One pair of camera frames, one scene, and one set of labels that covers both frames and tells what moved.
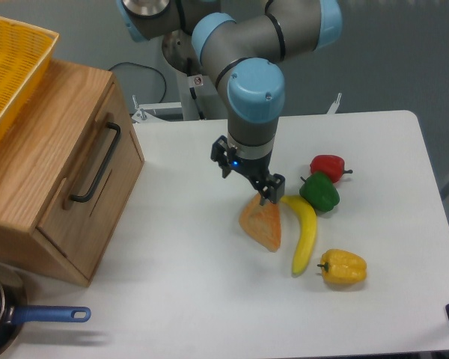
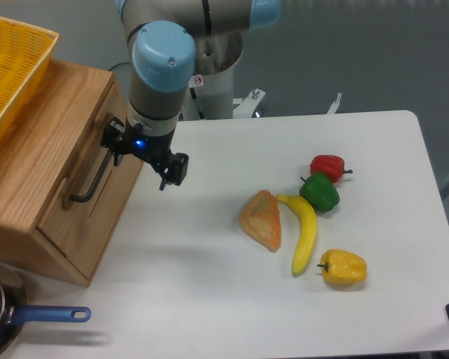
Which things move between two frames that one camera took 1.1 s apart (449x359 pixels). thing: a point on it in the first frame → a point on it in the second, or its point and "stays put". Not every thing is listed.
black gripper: [257, 170] → [131, 139]
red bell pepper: [333, 166] stays put
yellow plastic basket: [16, 57] stays put
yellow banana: [307, 232] stays put
